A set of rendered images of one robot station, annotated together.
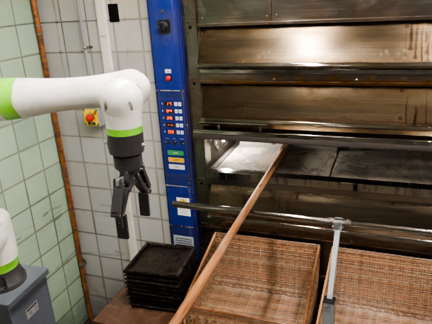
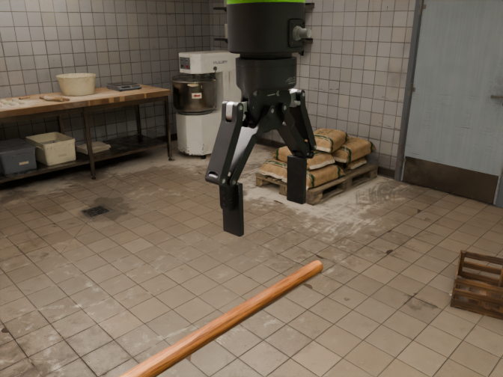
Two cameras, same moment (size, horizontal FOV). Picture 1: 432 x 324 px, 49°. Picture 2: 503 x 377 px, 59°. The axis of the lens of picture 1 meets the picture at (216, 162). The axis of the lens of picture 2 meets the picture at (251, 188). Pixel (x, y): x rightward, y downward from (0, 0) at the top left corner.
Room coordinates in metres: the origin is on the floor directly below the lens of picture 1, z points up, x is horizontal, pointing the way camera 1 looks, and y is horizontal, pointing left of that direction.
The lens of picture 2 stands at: (1.69, 0.44, 1.70)
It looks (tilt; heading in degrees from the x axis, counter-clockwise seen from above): 21 degrees down; 204
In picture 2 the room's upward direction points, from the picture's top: straight up
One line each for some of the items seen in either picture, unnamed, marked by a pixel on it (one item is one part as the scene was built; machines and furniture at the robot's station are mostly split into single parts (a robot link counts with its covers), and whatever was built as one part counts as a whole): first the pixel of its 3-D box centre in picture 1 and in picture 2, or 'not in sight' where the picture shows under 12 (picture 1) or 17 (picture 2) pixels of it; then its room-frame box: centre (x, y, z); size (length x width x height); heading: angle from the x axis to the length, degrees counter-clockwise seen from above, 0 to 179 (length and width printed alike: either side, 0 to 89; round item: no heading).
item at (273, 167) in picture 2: not in sight; (288, 164); (-2.71, -1.04, 0.22); 0.62 x 0.36 x 0.15; 164
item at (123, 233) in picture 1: (122, 226); (296, 179); (1.10, 0.25, 1.48); 0.03 x 0.01 x 0.07; 72
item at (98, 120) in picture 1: (94, 115); not in sight; (2.42, 0.62, 1.46); 0.10 x 0.07 x 0.10; 68
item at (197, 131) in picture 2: not in sight; (205, 104); (-3.47, -2.47, 0.66); 0.92 x 0.59 x 1.32; 158
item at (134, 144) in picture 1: (125, 143); (268, 31); (1.16, 0.23, 1.69); 0.12 x 0.09 x 0.06; 72
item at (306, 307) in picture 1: (254, 287); not in sight; (1.88, -0.15, 0.72); 0.56 x 0.49 x 0.28; 69
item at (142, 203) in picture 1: (144, 204); (232, 207); (1.23, 0.21, 1.48); 0.03 x 0.01 x 0.07; 72
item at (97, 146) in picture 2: not in sight; (93, 146); (-2.29, -3.36, 0.27); 0.34 x 0.26 x 0.08; 164
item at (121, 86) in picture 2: not in sight; (123, 86); (-2.79, -3.23, 0.94); 0.32 x 0.30 x 0.07; 68
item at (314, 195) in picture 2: not in sight; (317, 175); (-2.92, -0.75, 0.07); 1.20 x 0.80 x 0.14; 158
